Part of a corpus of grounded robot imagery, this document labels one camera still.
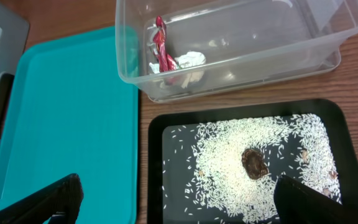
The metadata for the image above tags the clear plastic waste bin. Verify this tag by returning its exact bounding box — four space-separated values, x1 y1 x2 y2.
115 0 358 103

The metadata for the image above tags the brown food scrap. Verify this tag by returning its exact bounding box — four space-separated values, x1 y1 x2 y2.
241 149 269 180

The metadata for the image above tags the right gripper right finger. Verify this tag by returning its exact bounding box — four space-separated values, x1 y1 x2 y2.
273 175 358 224

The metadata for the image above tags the white napkin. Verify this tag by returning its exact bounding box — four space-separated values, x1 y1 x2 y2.
160 51 206 89

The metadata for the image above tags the white rice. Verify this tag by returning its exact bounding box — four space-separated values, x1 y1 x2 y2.
162 114 342 223

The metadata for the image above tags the red snack wrapper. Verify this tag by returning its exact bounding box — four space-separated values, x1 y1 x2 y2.
152 16 179 72

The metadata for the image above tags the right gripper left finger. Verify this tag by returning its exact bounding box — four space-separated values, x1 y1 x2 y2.
0 174 84 224

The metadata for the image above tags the teal serving tray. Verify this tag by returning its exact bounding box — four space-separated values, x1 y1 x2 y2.
0 27 139 223

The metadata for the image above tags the black rectangular tray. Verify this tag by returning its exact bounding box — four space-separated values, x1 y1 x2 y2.
147 99 358 223

